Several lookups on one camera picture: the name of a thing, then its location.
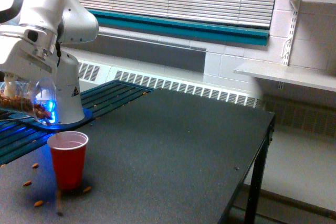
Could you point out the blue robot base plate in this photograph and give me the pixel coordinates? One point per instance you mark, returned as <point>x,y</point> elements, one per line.
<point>58,127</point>

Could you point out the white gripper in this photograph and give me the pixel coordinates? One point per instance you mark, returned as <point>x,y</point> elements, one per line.
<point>20,58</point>

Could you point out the falling nut streak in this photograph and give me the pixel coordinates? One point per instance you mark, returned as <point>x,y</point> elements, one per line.
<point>59,204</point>

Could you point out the red plastic cup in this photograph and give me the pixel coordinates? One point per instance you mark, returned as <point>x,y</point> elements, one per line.
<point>68,151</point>

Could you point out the black table leg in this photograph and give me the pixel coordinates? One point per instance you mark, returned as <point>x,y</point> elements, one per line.
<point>257,176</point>

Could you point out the white lower wall shelf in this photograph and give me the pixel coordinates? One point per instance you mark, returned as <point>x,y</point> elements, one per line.
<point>292,75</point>

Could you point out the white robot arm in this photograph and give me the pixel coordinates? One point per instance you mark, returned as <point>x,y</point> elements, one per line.
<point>47,24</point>

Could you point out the white shelf bracket rail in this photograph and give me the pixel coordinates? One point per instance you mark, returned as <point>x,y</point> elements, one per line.
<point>287,47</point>

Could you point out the white baseboard radiator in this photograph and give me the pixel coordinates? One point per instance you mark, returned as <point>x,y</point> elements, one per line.
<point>98,69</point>

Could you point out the clear cup of nuts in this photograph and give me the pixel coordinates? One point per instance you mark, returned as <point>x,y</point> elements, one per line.
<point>35,99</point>

